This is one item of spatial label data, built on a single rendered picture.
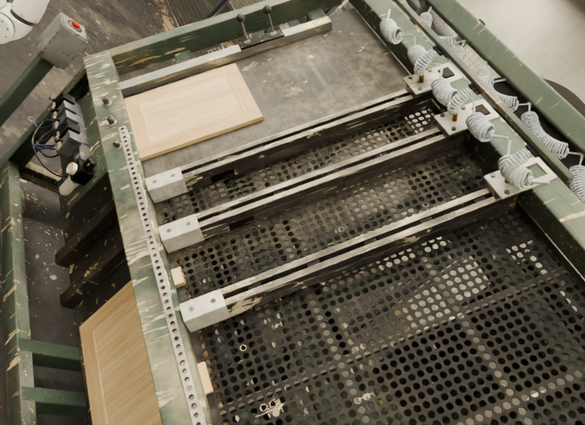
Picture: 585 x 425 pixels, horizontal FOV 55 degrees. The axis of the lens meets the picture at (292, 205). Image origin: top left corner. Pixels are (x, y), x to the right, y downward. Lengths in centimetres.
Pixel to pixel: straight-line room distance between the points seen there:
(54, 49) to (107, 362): 127
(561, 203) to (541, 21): 619
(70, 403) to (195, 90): 129
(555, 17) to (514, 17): 51
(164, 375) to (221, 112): 107
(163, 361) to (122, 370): 52
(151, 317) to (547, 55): 652
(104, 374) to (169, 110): 103
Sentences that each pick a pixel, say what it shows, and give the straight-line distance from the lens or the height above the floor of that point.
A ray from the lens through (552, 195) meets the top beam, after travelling 184.
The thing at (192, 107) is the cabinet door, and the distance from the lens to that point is 231.
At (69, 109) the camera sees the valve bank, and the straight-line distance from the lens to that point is 239.
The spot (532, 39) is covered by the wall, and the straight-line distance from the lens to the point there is 780.
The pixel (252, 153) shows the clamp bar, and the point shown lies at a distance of 198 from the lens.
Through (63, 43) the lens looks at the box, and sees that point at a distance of 256.
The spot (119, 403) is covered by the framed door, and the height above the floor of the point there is 40.
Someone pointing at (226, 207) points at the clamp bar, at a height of 111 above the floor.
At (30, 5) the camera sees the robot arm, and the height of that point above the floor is 123.
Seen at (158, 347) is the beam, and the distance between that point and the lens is 166.
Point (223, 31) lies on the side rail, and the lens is 272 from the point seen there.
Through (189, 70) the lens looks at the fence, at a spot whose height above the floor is 114.
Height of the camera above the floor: 182
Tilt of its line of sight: 17 degrees down
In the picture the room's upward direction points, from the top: 50 degrees clockwise
